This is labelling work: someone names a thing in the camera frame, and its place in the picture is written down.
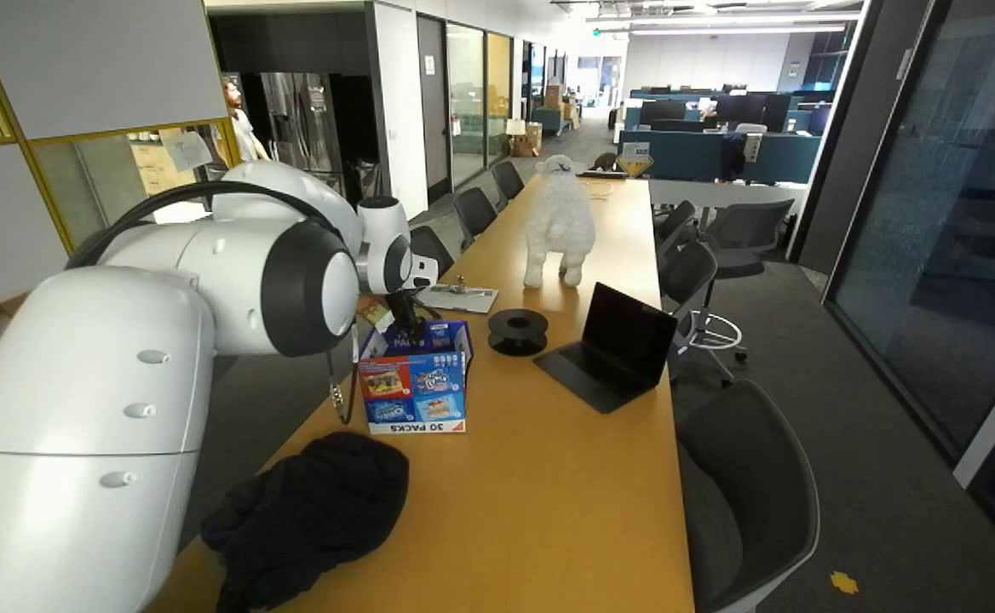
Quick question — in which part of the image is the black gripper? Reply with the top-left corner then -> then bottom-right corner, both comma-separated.
387,287 -> 440,337

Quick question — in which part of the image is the blue cardboard snack box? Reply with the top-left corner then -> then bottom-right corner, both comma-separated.
356,316 -> 476,439

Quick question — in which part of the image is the grey clipboard paper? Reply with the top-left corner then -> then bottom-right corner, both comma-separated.
415,280 -> 500,319

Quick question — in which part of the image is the grey rolling office chair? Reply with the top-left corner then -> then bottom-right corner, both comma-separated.
405,223 -> 459,284

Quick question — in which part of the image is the black tape roll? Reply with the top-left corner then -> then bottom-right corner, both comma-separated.
483,307 -> 551,357

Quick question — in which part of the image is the dark grey office chair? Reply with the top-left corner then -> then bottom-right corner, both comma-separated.
489,157 -> 531,208
669,371 -> 830,613
656,224 -> 753,357
700,194 -> 803,284
452,182 -> 500,241

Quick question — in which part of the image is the white toy sheep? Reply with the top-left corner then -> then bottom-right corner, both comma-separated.
521,157 -> 599,292

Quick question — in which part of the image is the black laptop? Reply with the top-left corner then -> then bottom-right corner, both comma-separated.
531,280 -> 681,417

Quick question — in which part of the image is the black cloth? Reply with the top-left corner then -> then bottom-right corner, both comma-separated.
198,428 -> 414,613

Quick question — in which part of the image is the teal desk partition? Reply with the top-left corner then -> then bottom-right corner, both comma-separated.
621,83 -> 832,187

